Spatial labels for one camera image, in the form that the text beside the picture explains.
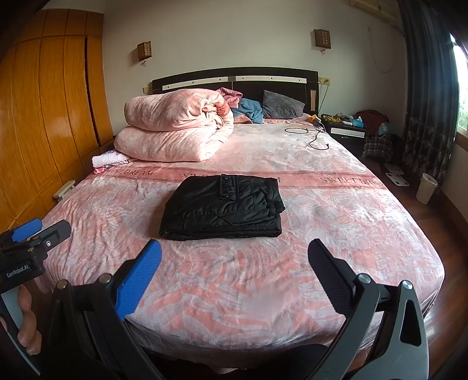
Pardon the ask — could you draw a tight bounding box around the window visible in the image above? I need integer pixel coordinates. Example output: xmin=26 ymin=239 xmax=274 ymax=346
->
xmin=448 ymin=33 xmax=468 ymax=143

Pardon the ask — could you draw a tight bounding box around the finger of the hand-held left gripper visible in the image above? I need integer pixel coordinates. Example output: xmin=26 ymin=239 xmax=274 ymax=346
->
xmin=35 ymin=220 xmax=72 ymax=250
xmin=10 ymin=218 xmax=44 ymax=242

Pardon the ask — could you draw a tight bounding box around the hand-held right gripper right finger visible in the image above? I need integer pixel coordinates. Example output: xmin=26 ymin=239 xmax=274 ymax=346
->
xmin=307 ymin=239 xmax=430 ymax=380

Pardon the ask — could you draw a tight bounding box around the white waste bin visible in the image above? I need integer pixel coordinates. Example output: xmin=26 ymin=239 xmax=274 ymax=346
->
xmin=416 ymin=172 xmax=439 ymax=204

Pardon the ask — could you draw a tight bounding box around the pink garment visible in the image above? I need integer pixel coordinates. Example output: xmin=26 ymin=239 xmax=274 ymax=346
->
xmin=216 ymin=87 xmax=244 ymax=110

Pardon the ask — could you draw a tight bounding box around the dark patterned curtain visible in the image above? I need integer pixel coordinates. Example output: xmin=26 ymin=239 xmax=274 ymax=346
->
xmin=397 ymin=0 xmax=461 ymax=179

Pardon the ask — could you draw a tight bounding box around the blue cloth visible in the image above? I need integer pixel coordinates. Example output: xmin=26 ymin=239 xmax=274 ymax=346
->
xmin=230 ymin=98 xmax=264 ymax=123

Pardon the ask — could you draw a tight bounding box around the folded pink quilt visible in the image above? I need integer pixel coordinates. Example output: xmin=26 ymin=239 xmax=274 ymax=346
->
xmin=113 ymin=89 xmax=235 ymax=162

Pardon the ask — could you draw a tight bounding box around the black cable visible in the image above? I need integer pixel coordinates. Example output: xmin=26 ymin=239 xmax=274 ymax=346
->
xmin=284 ymin=126 xmax=330 ymax=150

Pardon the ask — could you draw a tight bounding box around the black padded jacket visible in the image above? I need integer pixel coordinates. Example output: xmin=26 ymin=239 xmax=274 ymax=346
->
xmin=158 ymin=174 xmax=286 ymax=242

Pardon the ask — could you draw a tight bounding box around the black bed headboard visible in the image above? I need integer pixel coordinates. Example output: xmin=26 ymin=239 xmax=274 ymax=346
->
xmin=151 ymin=67 xmax=319 ymax=115

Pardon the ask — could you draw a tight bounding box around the small white stool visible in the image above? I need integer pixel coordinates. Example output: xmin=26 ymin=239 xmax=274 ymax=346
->
xmin=53 ymin=180 xmax=77 ymax=200

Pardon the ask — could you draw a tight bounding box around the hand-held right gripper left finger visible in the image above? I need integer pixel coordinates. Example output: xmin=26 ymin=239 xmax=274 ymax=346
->
xmin=46 ymin=239 xmax=165 ymax=380

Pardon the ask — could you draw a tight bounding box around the wooden wardrobe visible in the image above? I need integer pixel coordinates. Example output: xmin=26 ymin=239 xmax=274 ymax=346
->
xmin=0 ymin=8 xmax=115 ymax=234

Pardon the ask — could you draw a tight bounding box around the black nightstand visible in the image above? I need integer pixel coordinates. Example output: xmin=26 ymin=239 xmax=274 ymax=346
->
xmin=322 ymin=120 xmax=368 ymax=148

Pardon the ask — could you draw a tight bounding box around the beige air conditioner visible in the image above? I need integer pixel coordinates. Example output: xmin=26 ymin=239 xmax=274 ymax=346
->
xmin=349 ymin=0 xmax=401 ymax=23

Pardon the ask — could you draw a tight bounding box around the grey pillow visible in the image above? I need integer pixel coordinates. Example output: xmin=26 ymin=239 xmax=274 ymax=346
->
xmin=261 ymin=90 xmax=306 ymax=120

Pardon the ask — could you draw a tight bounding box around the person's left hand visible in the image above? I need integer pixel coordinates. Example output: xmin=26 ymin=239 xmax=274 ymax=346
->
xmin=16 ymin=284 xmax=42 ymax=356

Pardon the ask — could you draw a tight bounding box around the dark red cloth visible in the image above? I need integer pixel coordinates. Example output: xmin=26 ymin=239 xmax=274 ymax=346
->
xmin=355 ymin=110 xmax=389 ymax=134

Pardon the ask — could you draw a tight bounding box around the white knitted cloth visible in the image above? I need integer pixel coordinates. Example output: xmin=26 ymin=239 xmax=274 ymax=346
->
xmin=91 ymin=151 xmax=128 ymax=169

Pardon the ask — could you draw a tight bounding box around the pink patterned bed blanket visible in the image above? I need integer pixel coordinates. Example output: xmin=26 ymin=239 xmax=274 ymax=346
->
xmin=35 ymin=113 xmax=446 ymax=366

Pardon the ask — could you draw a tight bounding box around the plaid cloth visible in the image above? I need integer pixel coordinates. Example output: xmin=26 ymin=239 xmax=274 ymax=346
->
xmin=363 ymin=133 xmax=393 ymax=161

